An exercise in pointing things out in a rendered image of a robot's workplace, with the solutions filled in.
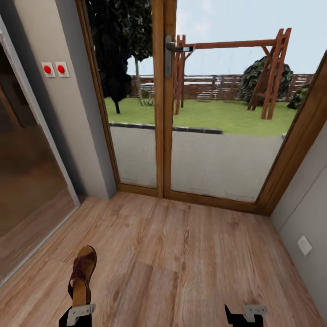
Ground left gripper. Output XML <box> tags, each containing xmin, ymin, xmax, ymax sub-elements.
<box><xmin>59</xmin><ymin>310</ymin><xmax>92</xmax><ymax>327</ymax></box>

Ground sandal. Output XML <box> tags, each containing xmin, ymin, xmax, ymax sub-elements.
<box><xmin>68</xmin><ymin>245</ymin><xmax>97</xmax><ymax>307</ymax></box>

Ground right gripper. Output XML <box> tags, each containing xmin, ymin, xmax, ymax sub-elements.
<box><xmin>225</xmin><ymin>306</ymin><xmax>264</xmax><ymax>327</ymax></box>

